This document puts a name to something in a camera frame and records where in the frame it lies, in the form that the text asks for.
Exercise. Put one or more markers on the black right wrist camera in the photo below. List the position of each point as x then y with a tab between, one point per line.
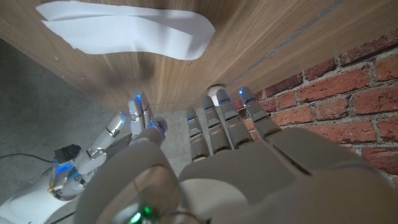
66	153

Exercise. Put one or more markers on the red brick wall backdrop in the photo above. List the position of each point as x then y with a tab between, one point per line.
342	93

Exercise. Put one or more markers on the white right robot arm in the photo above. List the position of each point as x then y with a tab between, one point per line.
28	202

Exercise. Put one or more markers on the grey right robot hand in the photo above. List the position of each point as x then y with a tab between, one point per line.
96	155

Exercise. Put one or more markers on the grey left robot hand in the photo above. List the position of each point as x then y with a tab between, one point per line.
248	180

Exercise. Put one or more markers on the white receipt paper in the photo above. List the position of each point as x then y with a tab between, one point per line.
124	34

